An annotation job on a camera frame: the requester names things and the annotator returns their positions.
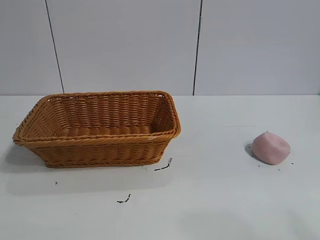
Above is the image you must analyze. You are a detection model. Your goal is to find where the pink peach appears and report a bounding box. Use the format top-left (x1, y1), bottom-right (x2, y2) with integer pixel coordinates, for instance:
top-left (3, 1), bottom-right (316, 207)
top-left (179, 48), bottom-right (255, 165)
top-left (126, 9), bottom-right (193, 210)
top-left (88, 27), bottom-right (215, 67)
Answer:
top-left (252, 132), bottom-right (292, 166)

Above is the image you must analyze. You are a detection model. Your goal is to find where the brown woven wicker basket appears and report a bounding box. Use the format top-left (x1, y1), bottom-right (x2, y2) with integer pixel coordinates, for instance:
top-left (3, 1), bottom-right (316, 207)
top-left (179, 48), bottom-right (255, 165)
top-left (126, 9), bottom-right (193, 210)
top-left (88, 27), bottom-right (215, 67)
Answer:
top-left (12, 90), bottom-right (182, 169)

